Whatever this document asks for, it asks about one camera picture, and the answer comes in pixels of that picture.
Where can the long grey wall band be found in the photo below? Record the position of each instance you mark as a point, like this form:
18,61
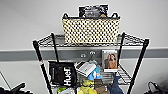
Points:
20,54

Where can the pale spotted basket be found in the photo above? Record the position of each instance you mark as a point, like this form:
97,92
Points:
90,30

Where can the white flat box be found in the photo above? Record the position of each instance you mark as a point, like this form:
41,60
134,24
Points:
84,67

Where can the black foil bag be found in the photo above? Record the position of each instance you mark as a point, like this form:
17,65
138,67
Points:
93,10

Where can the brown plush toy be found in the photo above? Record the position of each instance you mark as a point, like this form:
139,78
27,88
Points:
104,15

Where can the green round item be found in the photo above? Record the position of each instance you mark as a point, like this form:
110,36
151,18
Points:
61,90

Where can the blue shark plush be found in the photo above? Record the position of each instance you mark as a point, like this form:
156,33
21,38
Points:
116,87

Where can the grey wall outlet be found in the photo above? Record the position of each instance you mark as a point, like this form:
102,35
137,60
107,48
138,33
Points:
93,52
84,54

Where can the box with portrait photo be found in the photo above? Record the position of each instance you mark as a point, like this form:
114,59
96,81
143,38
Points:
110,61

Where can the black bag white print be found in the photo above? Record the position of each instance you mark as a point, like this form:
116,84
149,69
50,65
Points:
61,74

